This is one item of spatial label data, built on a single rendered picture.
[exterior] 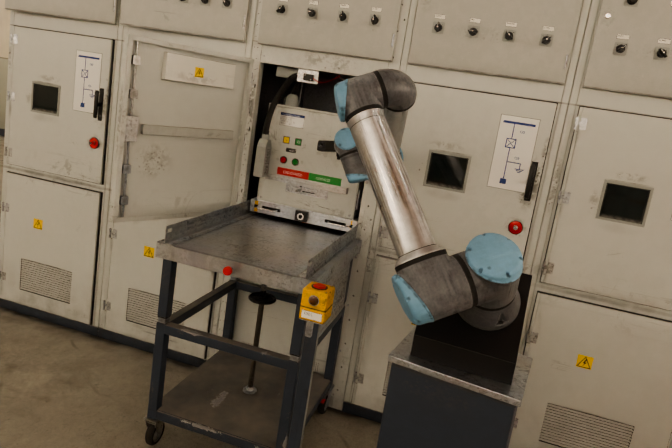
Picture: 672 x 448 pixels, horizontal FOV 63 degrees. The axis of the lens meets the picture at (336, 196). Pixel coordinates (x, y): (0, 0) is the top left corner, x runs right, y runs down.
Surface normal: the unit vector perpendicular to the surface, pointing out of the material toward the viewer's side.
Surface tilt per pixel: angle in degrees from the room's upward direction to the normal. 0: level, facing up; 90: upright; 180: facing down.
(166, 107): 90
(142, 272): 90
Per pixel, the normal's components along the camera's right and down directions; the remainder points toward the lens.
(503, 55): -0.28, 0.12
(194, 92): 0.74, 0.22
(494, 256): -0.05, -0.64
